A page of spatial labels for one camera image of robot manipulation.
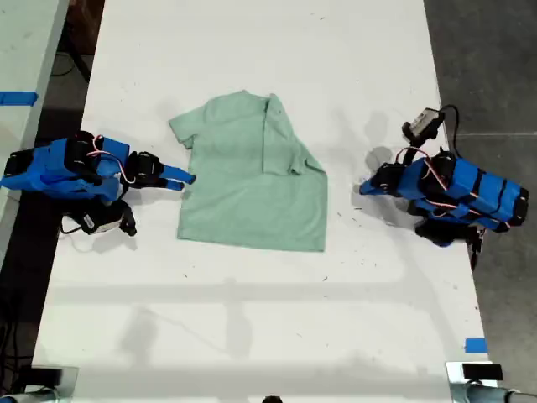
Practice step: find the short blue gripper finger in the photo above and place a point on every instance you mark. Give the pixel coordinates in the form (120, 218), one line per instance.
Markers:
(175, 185)

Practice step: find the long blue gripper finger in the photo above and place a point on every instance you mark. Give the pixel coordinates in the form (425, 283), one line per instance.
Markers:
(178, 173)

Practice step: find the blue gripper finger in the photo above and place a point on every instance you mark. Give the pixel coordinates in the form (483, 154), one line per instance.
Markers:
(370, 191)
(369, 184)

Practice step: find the pale green T-shirt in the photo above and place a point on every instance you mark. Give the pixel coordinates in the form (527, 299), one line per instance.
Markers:
(235, 193)

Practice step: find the blue and black arm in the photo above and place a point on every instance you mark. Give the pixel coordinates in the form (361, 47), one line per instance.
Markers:
(54, 170)
(474, 189)

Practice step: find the long blue tape strip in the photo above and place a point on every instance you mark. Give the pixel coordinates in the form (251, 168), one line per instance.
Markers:
(19, 97)

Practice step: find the white side table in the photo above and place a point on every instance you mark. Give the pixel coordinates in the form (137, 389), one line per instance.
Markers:
(23, 46)

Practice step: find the short blue tape piece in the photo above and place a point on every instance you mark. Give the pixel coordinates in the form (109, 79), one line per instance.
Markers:
(476, 345)

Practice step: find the small black box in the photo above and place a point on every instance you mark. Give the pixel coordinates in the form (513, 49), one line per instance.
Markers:
(44, 376)
(482, 372)

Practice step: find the black round object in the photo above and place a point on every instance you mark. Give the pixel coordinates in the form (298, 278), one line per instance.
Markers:
(272, 399)

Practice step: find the grey metal pipe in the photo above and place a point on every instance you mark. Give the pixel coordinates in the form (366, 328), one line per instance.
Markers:
(29, 396)
(495, 394)

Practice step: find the black and white camera box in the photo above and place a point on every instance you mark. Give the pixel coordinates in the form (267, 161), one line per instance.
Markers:
(100, 221)

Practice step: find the black and grey camera box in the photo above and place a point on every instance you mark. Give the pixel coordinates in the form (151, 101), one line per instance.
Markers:
(423, 121)

